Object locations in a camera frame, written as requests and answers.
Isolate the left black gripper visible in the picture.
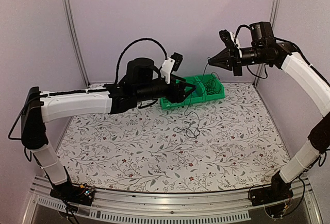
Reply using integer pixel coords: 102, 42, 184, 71
135, 75, 196, 104

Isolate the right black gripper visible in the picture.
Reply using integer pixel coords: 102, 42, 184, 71
209, 45, 271, 76

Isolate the black cable tangle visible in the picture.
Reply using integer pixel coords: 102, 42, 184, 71
173, 58, 211, 139

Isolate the thin black cable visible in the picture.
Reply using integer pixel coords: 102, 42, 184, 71
202, 72, 220, 96

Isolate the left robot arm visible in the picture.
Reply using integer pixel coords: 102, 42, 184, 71
15, 53, 196, 200

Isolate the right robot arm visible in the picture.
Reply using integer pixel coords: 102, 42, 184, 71
208, 22, 329, 205

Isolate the middle green bin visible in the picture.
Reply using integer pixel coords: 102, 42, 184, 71
184, 75, 206, 105

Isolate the green bin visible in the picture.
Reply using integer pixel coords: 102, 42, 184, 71
184, 75, 206, 105
160, 98, 185, 110
202, 73, 225, 101

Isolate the right green bin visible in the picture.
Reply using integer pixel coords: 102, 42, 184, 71
202, 73, 225, 101

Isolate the left green bin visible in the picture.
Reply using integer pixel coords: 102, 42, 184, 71
160, 98, 185, 110

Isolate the floral table mat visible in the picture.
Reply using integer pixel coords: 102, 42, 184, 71
57, 83, 289, 193

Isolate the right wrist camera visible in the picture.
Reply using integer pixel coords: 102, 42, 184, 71
219, 29, 242, 58

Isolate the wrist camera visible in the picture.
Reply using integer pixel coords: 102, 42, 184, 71
219, 29, 242, 58
159, 53, 183, 84

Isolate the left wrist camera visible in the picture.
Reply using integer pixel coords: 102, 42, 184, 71
159, 53, 183, 84

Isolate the right aluminium post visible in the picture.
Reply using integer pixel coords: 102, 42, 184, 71
253, 0, 281, 88

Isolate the aluminium post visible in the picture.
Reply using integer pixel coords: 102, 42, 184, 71
253, 0, 281, 88
62, 0, 90, 86

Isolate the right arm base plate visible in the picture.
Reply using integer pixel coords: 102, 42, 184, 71
247, 184, 293, 206

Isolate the left aluminium post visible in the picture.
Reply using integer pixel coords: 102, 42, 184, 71
62, 0, 90, 86

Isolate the front aluminium rail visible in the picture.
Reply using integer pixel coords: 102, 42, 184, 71
22, 176, 323, 223

